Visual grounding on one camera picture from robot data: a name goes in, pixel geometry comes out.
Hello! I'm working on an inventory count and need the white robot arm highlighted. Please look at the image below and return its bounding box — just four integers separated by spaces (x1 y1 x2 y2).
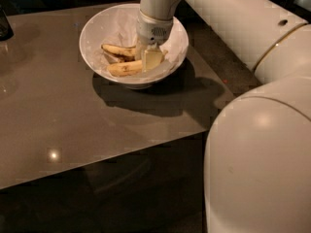
137 0 311 233

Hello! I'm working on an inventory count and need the white paper bowl liner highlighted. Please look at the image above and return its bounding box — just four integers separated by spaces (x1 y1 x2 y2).
91 6 188 84

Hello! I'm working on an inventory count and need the white bowl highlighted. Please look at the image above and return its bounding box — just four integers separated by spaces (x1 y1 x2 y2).
80 4 189 89

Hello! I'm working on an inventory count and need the dark object at table edge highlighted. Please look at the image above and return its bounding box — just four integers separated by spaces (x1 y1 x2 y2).
0 5 14 41

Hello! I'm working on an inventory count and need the yellow banana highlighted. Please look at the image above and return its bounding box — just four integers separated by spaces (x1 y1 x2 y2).
107 60 143 77
101 44 136 62

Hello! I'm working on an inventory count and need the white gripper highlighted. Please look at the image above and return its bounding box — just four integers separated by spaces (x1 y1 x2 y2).
135 11 173 72

